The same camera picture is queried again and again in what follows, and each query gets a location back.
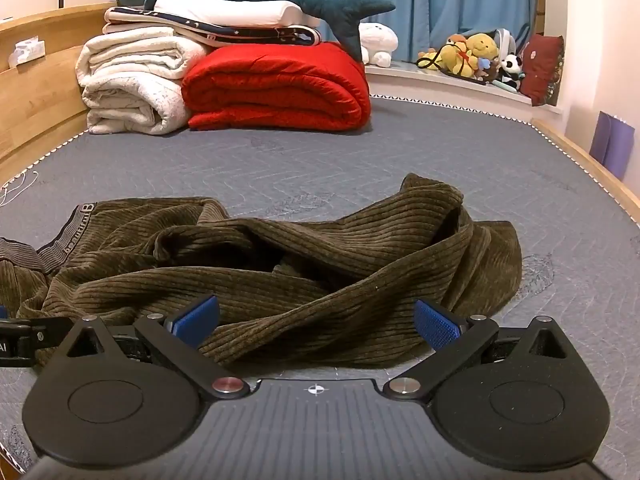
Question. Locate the white fleece folded blanket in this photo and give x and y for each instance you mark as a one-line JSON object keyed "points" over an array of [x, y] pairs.
{"points": [[130, 80]]}

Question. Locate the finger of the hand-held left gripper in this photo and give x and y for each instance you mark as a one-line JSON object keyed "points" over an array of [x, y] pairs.
{"points": [[30, 325]]}

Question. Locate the yellow and orange plush toy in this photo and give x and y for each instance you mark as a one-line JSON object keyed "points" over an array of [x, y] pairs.
{"points": [[452, 57]]}

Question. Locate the grey quilted mattress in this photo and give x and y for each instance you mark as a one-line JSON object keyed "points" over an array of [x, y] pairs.
{"points": [[310, 160]]}

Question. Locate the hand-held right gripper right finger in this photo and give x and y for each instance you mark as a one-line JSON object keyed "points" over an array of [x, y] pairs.
{"points": [[437, 324]]}

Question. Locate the white pillow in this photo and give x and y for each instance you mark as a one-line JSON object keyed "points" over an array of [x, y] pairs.
{"points": [[225, 10]]}

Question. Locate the purple yoga mat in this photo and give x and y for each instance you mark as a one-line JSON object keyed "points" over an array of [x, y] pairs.
{"points": [[612, 142]]}

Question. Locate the red folded comforter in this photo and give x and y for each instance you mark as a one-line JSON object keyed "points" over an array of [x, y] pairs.
{"points": [[280, 85]]}

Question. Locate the wooden bed frame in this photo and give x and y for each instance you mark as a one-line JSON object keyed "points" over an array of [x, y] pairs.
{"points": [[35, 105]]}

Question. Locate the grey window sill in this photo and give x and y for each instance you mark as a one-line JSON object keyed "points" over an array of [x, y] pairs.
{"points": [[410, 75]]}

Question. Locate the panda plush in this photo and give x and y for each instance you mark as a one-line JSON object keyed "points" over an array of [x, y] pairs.
{"points": [[511, 72]]}

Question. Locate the dark red cushion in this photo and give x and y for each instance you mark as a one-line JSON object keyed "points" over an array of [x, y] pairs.
{"points": [[542, 67]]}

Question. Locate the white plush toy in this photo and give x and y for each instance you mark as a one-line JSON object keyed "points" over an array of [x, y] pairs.
{"points": [[379, 42]]}

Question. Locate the tissue box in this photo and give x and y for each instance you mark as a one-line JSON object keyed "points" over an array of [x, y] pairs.
{"points": [[27, 50]]}

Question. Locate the navy star-print folded blanket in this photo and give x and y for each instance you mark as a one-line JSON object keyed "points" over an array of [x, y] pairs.
{"points": [[250, 34]]}

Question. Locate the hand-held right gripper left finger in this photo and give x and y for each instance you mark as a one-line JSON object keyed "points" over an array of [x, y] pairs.
{"points": [[196, 319]]}

